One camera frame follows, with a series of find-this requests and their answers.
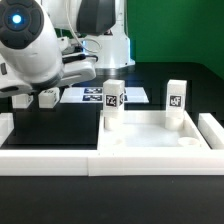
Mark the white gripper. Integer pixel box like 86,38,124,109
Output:
0,54,96,98

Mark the white square table top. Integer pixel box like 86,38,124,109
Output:
97,110,209,151

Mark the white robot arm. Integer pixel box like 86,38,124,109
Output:
0,0,135,98

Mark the white marker sheet with tags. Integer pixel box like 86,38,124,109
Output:
60,87,149,103

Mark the grey camera cable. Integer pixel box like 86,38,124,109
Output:
65,0,101,54

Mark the white U-shaped fence wall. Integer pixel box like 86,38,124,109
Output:
0,113,224,176

